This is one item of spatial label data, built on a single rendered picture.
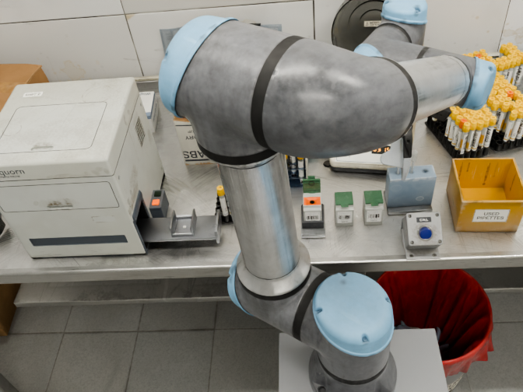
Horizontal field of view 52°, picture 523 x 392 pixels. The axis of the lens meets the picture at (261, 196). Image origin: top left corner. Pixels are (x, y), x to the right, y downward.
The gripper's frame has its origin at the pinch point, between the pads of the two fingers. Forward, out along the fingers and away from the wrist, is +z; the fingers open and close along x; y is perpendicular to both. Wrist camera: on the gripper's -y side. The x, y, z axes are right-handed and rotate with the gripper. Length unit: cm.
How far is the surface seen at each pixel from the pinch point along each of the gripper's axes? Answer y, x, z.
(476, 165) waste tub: -18.1, -2.5, 7.0
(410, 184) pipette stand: -2.6, 2.0, 7.0
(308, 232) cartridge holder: 20.5, 8.2, 13.7
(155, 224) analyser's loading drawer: 55, 5, 11
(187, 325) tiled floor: 68, -22, 103
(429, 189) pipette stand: -6.9, 2.0, 8.9
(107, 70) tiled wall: 77, -54, 6
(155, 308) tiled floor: 82, -31, 103
